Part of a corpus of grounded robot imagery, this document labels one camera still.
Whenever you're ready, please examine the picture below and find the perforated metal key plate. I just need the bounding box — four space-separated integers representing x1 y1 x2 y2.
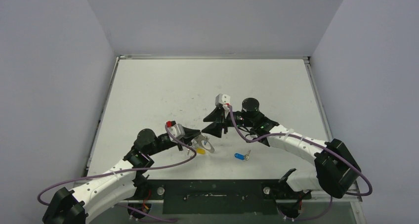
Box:
188 134 215 155

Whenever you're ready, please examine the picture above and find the yellow key tag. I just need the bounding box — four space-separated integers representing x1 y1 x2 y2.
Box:
196 148 206 155

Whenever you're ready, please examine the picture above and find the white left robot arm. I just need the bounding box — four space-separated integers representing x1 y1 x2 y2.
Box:
42 121 201 224

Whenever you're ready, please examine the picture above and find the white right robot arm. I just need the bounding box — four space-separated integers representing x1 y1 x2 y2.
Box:
203 94 361 199

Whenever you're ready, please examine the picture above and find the silver key on blue tag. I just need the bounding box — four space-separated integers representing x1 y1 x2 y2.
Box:
244 150 251 161

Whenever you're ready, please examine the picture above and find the solid blue key tag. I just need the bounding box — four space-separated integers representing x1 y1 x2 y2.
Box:
234 153 246 160

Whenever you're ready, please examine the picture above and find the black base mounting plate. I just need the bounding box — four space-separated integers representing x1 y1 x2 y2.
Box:
132 179 311 215

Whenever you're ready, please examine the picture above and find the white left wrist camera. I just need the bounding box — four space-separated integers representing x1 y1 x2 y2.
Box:
166 121 185 141

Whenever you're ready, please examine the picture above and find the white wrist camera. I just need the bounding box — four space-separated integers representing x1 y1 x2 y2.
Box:
215 93 231 110
166 121 185 141

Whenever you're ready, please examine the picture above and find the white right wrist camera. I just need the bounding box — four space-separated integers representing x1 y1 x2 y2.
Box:
215 93 231 110

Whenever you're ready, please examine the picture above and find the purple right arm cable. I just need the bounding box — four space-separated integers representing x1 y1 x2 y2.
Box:
226 105 374 197

